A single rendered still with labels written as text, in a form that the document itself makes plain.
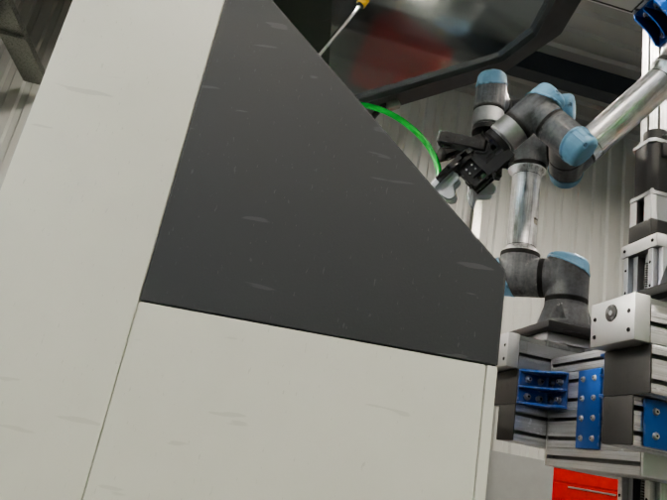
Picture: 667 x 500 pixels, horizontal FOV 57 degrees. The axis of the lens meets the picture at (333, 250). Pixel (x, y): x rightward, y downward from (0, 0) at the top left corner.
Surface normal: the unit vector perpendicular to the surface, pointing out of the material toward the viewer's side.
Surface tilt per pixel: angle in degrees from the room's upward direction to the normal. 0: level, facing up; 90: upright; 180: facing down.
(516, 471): 90
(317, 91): 90
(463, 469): 90
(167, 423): 90
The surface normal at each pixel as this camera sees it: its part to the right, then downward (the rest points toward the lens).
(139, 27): 0.04, -0.31
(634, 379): -0.96, -0.22
